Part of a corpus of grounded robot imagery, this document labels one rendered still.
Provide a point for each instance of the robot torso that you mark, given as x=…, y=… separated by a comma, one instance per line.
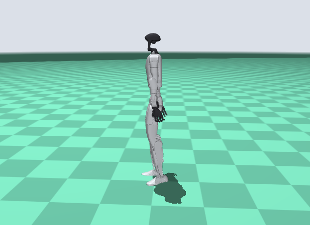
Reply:
x=149, y=75

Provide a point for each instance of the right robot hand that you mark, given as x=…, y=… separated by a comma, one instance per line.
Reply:
x=163, y=109

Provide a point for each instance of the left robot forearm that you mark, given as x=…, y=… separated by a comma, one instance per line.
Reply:
x=153, y=91

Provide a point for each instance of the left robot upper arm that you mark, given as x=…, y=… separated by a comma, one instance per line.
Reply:
x=153, y=60

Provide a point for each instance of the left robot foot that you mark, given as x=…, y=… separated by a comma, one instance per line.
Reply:
x=157, y=180

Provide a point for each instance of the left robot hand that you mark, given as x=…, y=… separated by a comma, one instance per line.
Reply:
x=157, y=113

